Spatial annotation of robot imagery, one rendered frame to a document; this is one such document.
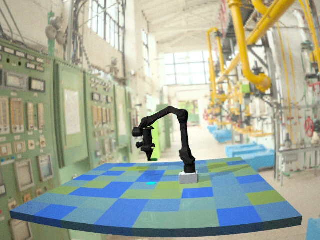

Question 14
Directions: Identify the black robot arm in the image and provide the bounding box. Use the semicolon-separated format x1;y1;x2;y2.
132;106;196;174

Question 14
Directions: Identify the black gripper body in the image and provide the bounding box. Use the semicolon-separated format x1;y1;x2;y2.
140;136;156;151

